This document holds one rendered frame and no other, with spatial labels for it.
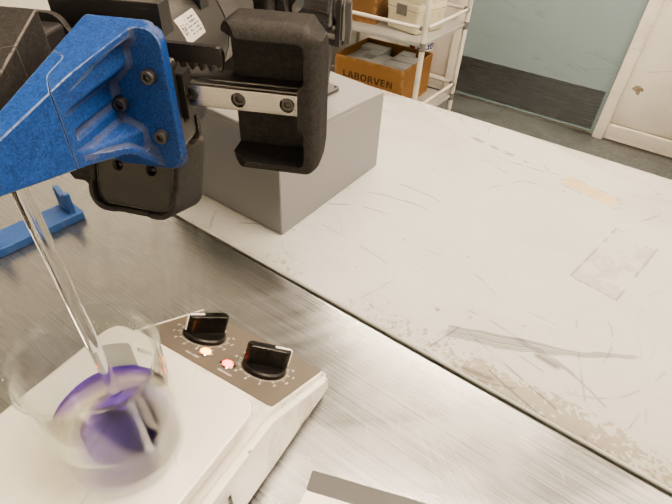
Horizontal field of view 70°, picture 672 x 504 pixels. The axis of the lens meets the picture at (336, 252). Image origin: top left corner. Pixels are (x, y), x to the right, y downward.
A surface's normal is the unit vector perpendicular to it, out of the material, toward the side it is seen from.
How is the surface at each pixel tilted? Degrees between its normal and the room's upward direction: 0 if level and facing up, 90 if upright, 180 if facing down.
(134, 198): 69
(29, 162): 90
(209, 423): 0
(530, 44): 90
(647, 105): 90
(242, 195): 90
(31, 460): 0
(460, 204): 0
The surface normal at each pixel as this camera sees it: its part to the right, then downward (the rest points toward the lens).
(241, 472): 0.86, 0.36
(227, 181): -0.59, 0.51
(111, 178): -0.18, 0.32
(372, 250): 0.04, -0.76
